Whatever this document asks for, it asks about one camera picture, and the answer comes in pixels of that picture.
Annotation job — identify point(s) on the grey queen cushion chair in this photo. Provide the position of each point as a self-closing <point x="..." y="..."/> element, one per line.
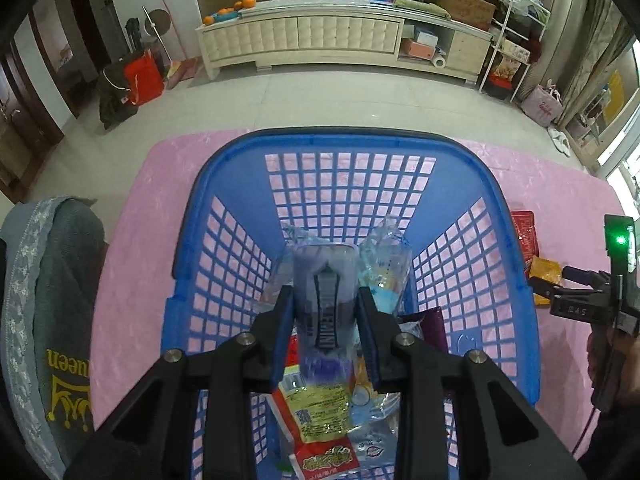
<point x="52" y="255"/>

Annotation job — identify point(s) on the cream TV cabinet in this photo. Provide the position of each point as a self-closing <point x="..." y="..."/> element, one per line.
<point x="349" y="32"/>

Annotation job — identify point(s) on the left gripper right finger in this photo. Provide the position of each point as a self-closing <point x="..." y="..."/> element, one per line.
<point x="499" y="434"/>

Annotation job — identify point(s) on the purple snack packet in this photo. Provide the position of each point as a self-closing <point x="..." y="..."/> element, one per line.
<point x="428" y="325"/>

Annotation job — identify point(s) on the pink gift bag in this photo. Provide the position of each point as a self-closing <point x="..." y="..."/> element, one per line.
<point x="544" y="104"/>

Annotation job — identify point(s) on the light blue bread packet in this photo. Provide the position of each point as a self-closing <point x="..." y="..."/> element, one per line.
<point x="383" y="266"/>

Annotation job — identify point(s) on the purple mint gum box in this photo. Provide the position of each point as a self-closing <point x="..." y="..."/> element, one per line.
<point x="325" y="286"/>

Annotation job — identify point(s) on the orange yellow snack bag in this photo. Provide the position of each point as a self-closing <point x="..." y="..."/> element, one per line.
<point x="548" y="270"/>

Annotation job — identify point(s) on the cardboard box on cabinet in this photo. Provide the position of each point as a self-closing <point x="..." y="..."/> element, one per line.
<point x="476" y="13"/>

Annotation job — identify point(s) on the oranges on cabinet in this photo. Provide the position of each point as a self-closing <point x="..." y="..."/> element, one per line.
<point x="230" y="13"/>

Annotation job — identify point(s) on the black bag on floor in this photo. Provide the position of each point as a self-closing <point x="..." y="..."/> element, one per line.
<point x="113" y="87"/>

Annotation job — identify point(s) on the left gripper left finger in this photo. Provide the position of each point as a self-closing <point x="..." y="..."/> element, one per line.
<point x="150" y="434"/>

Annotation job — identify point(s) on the blue plastic basket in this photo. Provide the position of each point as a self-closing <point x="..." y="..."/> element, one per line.
<point x="339" y="183"/>

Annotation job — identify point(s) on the red shopping bag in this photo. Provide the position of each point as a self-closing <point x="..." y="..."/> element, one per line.
<point x="144" y="79"/>

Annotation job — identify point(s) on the red yellow label snack packet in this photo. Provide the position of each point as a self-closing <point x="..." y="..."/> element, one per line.
<point x="320" y="441"/>

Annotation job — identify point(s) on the white metal shelf rack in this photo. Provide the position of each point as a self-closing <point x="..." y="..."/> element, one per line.
<point x="517" y="28"/>

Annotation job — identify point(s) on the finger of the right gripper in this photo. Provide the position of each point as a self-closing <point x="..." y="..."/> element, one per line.
<point x="579" y="276"/>
<point x="544" y="291"/>

